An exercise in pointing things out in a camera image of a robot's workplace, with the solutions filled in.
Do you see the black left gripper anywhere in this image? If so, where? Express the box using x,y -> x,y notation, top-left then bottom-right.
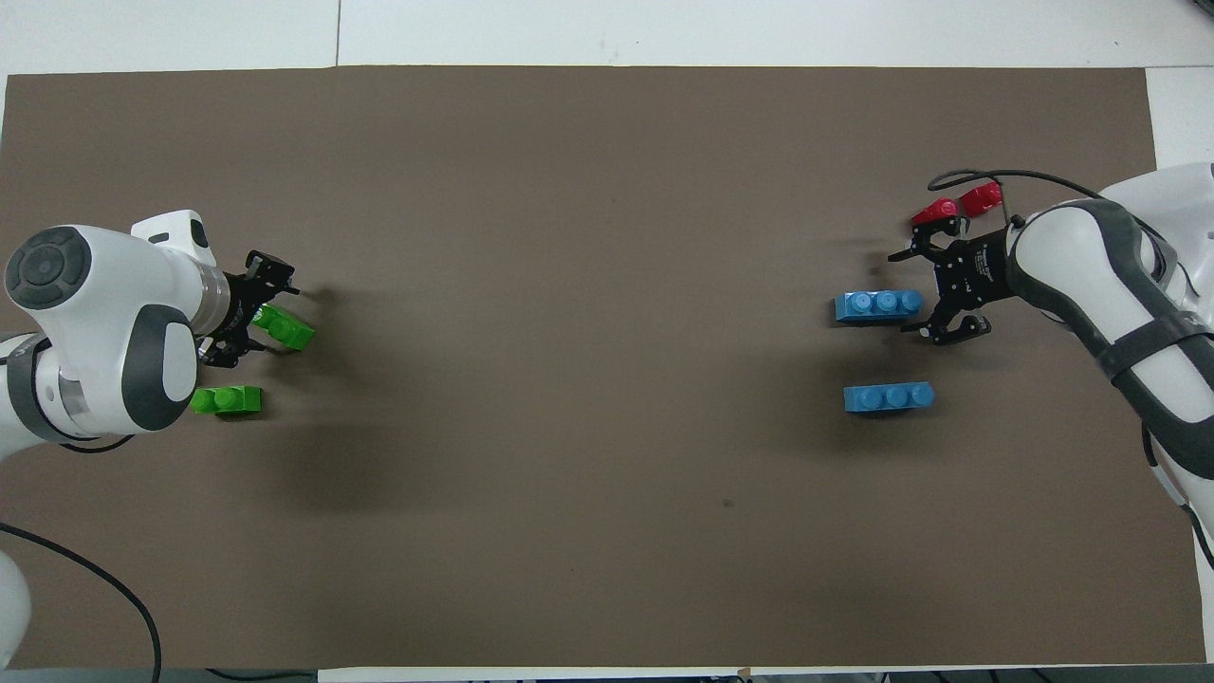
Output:
201,250 -> 301,369

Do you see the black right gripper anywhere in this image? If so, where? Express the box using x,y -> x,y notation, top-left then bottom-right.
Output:
888,218 -> 1016,347

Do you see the green two-stud toy brick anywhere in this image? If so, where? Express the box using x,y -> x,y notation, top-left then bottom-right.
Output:
251,304 -> 316,353
191,385 -> 264,418

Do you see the blue three-stud toy brick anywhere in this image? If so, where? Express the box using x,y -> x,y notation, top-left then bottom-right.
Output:
834,288 -> 925,326
843,380 -> 936,415

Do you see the brown paper table mat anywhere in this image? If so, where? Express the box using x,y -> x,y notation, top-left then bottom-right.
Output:
0,65 -> 1207,671

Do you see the black floor cable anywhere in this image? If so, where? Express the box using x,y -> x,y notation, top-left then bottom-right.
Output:
204,668 -> 319,683

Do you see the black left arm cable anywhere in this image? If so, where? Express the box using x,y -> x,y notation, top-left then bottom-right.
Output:
0,522 -> 162,683

